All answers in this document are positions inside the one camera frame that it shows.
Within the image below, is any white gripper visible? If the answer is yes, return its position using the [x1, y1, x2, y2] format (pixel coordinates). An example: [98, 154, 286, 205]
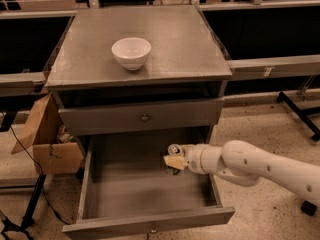
[164, 145, 202, 174]

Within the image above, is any green soda can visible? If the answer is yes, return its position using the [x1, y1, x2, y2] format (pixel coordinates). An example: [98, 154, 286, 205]
[166, 144, 184, 175]

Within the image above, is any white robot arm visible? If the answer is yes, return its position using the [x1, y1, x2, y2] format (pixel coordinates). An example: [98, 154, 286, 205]
[164, 140, 320, 206]

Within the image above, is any open grey middle drawer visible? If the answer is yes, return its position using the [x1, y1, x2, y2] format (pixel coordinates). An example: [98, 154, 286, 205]
[63, 128, 235, 240]

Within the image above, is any grey wooden drawer cabinet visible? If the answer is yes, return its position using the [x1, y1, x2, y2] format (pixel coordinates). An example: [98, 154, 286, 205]
[46, 5, 232, 149]

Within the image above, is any grey top drawer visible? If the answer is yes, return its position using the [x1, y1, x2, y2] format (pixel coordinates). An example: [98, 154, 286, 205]
[59, 98, 224, 136]

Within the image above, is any grey metal railing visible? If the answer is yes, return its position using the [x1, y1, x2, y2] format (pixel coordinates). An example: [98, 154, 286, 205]
[0, 0, 320, 98]

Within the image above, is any white ceramic bowl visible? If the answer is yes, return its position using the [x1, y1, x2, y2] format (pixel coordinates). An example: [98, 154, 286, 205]
[111, 37, 152, 70]

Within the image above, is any brown cardboard box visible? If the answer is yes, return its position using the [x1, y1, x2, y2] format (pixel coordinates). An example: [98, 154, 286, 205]
[11, 94, 83, 175]

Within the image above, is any black chair base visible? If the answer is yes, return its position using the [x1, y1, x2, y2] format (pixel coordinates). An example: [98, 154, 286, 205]
[277, 92, 320, 216]

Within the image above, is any black stand with cable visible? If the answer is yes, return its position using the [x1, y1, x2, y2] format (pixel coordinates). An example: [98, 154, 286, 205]
[0, 112, 79, 240]

